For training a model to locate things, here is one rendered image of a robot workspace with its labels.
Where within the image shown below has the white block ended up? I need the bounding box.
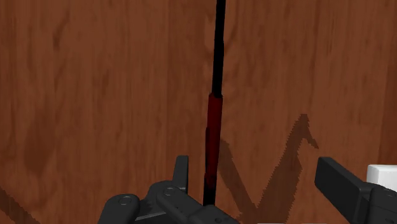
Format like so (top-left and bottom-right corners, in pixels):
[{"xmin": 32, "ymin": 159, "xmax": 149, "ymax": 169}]
[{"xmin": 366, "ymin": 164, "xmax": 397, "ymax": 192}]

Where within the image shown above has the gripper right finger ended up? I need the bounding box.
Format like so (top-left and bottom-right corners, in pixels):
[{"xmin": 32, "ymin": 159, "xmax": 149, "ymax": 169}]
[{"xmin": 314, "ymin": 156, "xmax": 397, "ymax": 224}]

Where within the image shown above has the black and red pen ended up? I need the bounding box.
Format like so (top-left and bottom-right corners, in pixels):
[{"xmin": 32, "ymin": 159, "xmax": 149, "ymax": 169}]
[{"xmin": 202, "ymin": 0, "xmax": 227, "ymax": 206}]

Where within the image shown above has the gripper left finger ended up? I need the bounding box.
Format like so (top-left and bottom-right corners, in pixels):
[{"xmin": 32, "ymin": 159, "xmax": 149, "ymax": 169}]
[{"xmin": 97, "ymin": 155, "xmax": 240, "ymax": 224}]

